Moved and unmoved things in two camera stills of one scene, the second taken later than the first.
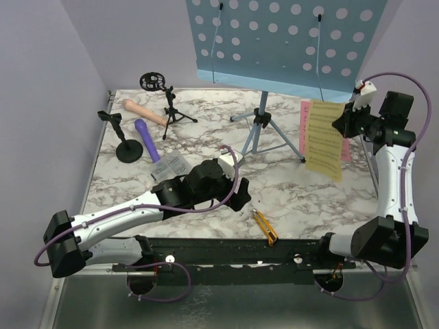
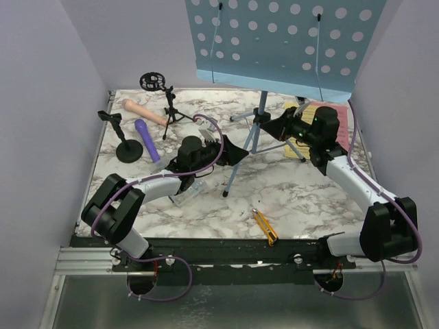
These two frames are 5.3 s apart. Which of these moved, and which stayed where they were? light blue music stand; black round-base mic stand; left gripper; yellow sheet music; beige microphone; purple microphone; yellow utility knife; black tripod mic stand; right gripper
Moved: left gripper; yellow sheet music; right gripper
Stayed: beige microphone; black round-base mic stand; black tripod mic stand; light blue music stand; purple microphone; yellow utility knife
